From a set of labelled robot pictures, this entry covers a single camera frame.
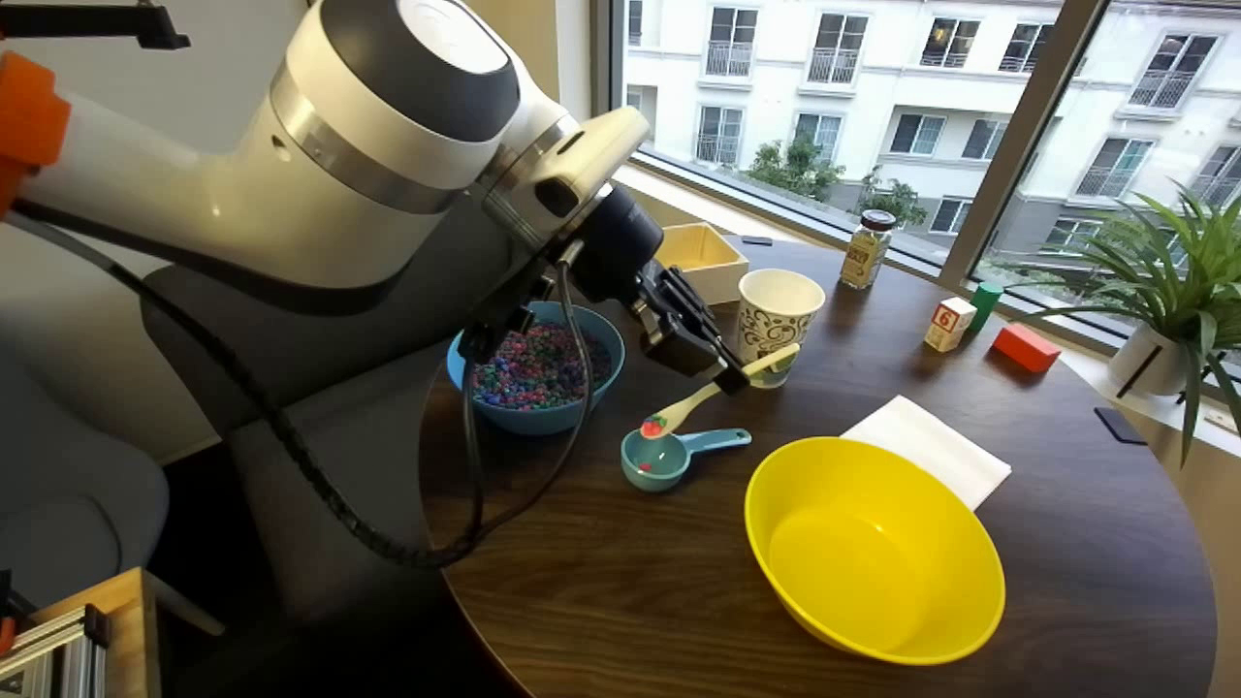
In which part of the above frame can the white wooden box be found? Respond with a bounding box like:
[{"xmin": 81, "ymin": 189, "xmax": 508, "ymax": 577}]
[{"xmin": 656, "ymin": 223, "xmax": 749, "ymax": 305}]

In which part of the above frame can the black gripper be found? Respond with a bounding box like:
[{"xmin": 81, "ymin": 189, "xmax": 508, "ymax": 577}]
[{"xmin": 568, "ymin": 189, "xmax": 749, "ymax": 395}]

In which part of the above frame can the white paper napkin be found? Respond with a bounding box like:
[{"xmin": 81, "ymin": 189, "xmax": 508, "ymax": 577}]
[{"xmin": 849, "ymin": 395, "xmax": 1013, "ymax": 507}]

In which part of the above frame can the potted green plant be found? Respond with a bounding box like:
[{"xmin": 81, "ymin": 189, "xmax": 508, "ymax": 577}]
[{"xmin": 1040, "ymin": 189, "xmax": 1241, "ymax": 457}]

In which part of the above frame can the green block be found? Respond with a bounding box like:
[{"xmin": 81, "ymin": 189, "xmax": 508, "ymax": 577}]
[{"xmin": 964, "ymin": 284, "xmax": 1003, "ymax": 337}]

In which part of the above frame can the red block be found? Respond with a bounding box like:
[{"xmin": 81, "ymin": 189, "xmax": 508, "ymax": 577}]
[{"xmin": 992, "ymin": 324, "xmax": 1060, "ymax": 377}]

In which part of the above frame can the blue bowl with beads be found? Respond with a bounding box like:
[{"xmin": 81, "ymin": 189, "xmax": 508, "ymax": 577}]
[{"xmin": 444, "ymin": 304, "xmax": 623, "ymax": 436}]

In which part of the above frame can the yellow plastic bowl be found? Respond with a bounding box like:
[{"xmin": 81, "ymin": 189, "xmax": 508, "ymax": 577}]
[{"xmin": 745, "ymin": 437, "xmax": 1007, "ymax": 669}]

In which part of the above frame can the white plastic spoon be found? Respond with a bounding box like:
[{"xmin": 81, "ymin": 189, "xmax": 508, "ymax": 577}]
[{"xmin": 634, "ymin": 342, "xmax": 798, "ymax": 443}]

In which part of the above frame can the glass jar with lid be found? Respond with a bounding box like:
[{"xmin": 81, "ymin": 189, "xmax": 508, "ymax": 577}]
[{"xmin": 836, "ymin": 211, "xmax": 897, "ymax": 291}]

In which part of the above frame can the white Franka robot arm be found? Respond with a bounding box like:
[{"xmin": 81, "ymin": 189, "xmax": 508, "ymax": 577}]
[{"xmin": 15, "ymin": 0, "xmax": 745, "ymax": 387}]

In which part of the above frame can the patterned paper cup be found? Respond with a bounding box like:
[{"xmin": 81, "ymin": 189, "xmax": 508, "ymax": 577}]
[{"xmin": 731, "ymin": 268, "xmax": 824, "ymax": 366}]

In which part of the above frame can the small black square object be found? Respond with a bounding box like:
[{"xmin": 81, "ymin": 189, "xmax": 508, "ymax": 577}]
[{"xmin": 1092, "ymin": 406, "xmax": 1149, "ymax": 446}]

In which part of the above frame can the small teal measuring scoop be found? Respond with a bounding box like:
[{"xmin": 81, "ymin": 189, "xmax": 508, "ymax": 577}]
[{"xmin": 621, "ymin": 427, "xmax": 751, "ymax": 493}]

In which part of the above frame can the white cube block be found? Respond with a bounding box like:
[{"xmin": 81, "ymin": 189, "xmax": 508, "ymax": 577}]
[{"xmin": 921, "ymin": 300, "xmax": 976, "ymax": 355}]

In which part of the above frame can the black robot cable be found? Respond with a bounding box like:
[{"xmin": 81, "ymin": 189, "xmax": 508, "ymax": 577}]
[{"xmin": 0, "ymin": 207, "xmax": 595, "ymax": 576}]

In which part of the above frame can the round wooden table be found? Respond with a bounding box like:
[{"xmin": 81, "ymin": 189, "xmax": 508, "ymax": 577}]
[{"xmin": 420, "ymin": 238, "xmax": 1222, "ymax": 698}]

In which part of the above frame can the grey fabric sofa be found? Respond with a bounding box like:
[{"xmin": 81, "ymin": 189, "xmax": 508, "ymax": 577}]
[{"xmin": 0, "ymin": 219, "xmax": 519, "ymax": 652}]

